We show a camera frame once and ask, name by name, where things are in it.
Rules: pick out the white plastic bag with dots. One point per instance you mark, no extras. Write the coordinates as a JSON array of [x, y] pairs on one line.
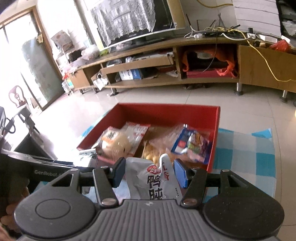
[[99, 81]]

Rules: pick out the red plastic bag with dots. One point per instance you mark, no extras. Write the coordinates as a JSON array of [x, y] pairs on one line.
[[281, 45]]

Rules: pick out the black bin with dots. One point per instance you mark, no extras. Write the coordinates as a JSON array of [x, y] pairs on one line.
[[34, 144]]

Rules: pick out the cardboard box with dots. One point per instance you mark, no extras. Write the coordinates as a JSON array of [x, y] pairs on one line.
[[61, 39]]

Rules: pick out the red box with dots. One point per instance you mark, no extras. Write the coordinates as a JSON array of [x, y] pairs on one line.
[[166, 113]]

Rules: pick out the clear bag of yellow snacks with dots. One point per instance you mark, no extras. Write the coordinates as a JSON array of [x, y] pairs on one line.
[[150, 151]]

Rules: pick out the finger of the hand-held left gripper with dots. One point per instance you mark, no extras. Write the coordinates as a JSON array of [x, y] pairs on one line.
[[86, 170]]

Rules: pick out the orange plastic bag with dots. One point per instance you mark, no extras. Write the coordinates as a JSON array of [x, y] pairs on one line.
[[225, 70]]

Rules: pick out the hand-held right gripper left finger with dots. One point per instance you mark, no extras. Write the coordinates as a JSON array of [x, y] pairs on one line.
[[119, 170]]

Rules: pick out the white red snack packet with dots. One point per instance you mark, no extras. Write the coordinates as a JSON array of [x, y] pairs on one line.
[[138, 133]]

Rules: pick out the white plastic container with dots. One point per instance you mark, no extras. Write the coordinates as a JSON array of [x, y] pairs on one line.
[[67, 87]]

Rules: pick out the white lace cover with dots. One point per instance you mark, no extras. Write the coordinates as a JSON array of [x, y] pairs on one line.
[[124, 20]]

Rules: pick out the wooden television cabinet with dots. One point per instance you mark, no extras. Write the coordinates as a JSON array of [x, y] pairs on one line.
[[254, 64]]

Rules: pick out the white power strip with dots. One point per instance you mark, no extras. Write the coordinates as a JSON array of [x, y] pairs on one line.
[[198, 36]]

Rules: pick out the blue white carton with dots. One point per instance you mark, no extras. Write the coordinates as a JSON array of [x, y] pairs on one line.
[[129, 74]]

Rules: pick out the flat red case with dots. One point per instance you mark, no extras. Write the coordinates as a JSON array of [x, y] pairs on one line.
[[203, 74]]

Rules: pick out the clear bread packet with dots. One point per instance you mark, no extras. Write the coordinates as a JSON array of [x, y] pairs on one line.
[[115, 143]]

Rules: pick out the television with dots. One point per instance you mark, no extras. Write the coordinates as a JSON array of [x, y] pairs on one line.
[[166, 14]]

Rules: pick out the white snack pouch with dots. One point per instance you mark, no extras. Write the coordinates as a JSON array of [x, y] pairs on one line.
[[143, 176]]

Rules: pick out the blue checked cloth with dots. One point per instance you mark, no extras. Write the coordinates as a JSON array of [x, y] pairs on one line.
[[245, 157]]

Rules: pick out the blue snack packet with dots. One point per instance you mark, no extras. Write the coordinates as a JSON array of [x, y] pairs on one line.
[[182, 141]]

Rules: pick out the wooden chair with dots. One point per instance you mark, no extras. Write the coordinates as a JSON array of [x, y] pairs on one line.
[[17, 96]]

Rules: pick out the white corrugated panel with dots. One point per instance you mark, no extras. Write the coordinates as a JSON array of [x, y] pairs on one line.
[[254, 16]]

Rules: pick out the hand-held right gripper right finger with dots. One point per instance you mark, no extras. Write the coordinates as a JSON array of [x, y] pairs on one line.
[[180, 171]]

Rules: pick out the person's left hand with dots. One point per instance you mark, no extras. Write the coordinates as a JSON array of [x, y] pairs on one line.
[[10, 210]]

